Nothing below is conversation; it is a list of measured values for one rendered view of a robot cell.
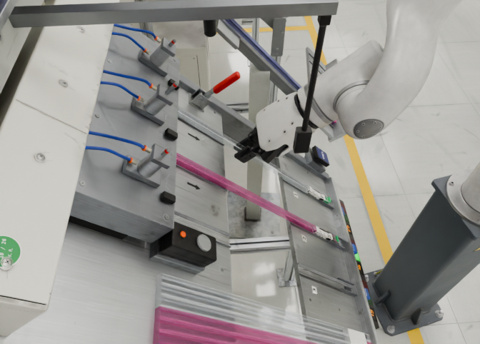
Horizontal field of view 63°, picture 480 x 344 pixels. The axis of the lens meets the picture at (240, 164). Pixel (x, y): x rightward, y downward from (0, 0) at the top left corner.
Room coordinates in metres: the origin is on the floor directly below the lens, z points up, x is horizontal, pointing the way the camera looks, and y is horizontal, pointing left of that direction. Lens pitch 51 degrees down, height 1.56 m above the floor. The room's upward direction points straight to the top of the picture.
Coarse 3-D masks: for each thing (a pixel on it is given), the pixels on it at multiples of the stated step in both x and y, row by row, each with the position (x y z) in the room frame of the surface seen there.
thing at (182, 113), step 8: (184, 112) 0.52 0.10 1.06; (184, 120) 0.51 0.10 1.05; (192, 120) 0.52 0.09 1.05; (200, 120) 0.53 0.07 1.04; (200, 128) 0.52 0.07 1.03; (208, 128) 0.52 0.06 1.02; (216, 136) 0.52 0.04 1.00; (224, 136) 0.53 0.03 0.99; (232, 144) 0.52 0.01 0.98; (240, 144) 0.53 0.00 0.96; (256, 160) 0.52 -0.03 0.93; (272, 168) 0.53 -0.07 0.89; (280, 168) 0.54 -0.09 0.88; (280, 176) 0.53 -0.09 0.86; (288, 176) 0.53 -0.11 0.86; (296, 184) 0.53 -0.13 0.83; (304, 184) 0.54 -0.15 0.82; (328, 200) 0.54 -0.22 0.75
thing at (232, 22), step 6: (234, 24) 0.85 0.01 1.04; (240, 30) 0.85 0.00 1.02; (246, 36) 0.85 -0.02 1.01; (252, 42) 0.85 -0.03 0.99; (258, 48) 0.85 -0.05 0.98; (264, 54) 0.85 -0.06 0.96; (270, 60) 0.84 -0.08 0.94; (276, 66) 0.84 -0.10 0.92; (282, 72) 0.84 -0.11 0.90; (288, 78) 0.84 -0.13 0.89; (294, 84) 0.84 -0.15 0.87
